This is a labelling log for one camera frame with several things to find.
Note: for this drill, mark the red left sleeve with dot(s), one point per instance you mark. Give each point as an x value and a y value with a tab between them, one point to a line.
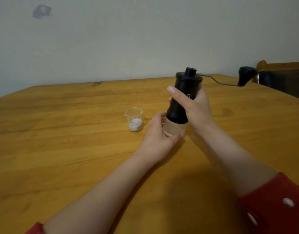
35	229

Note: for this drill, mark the black chair pad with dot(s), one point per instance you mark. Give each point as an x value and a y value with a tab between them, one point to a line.
285	82

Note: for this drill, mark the person's right hand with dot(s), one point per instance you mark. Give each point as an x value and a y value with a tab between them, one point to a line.
198	109

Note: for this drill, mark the black hand grinder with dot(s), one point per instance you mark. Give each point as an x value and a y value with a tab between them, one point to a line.
182	99

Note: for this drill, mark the person's right forearm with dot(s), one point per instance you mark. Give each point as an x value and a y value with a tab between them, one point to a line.
237	163

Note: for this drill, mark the clear grinder jar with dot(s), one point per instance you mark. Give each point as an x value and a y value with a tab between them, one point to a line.
175	127

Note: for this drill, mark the person's left forearm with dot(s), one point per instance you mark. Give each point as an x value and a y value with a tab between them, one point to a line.
96	197

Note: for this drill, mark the wooden chair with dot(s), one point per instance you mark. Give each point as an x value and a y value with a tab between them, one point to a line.
278	65

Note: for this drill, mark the red right sleeve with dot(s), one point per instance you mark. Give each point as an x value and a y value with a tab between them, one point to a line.
276	207

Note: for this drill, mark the clear plastic cup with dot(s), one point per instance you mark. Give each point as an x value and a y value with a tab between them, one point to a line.
134	119

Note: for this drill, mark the red sleeve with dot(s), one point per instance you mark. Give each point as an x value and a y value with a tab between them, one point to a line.
35	229
276	207

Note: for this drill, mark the person's left hand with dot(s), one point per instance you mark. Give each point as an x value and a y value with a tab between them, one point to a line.
156	143

